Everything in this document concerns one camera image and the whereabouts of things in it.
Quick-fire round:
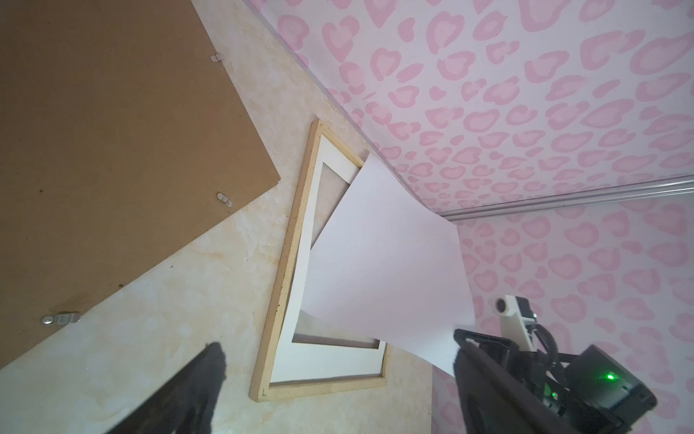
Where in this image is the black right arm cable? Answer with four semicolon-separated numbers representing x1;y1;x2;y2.
530;322;576;365

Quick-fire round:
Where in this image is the dark landscape photo print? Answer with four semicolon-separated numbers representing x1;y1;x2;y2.
302;156;475;374

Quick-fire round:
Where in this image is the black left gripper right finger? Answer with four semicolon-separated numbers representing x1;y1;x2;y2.
454;342;575;434

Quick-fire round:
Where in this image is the diagonal aluminium strut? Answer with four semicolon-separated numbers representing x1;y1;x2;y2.
440;175;693;222

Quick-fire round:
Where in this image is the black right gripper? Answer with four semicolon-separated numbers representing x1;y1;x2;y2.
454;327;658;433

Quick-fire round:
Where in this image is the white mat board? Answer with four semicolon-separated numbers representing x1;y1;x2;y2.
270;134;386;384

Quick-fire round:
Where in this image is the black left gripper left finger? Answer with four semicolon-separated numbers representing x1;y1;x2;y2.
110;342;226;434

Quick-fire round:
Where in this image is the brown cardboard backing board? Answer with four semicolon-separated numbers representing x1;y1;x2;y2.
1;1;280;365

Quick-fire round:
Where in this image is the light wooden picture frame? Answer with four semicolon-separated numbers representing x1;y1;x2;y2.
249;119;390;403

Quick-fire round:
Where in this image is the clear acrylic sheet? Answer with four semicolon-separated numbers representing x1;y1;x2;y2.
292;165;380;349

